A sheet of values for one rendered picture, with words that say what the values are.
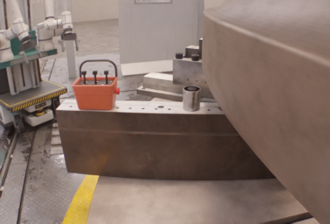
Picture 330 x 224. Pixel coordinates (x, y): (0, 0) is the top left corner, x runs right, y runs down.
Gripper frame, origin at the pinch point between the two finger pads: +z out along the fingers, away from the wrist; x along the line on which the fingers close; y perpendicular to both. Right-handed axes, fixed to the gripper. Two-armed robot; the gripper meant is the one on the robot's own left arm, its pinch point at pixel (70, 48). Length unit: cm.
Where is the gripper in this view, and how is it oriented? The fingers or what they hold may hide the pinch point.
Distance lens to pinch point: 236.8
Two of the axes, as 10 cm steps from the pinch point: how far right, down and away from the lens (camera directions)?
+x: 7.3, -1.4, 6.7
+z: 2.0, 9.8, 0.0
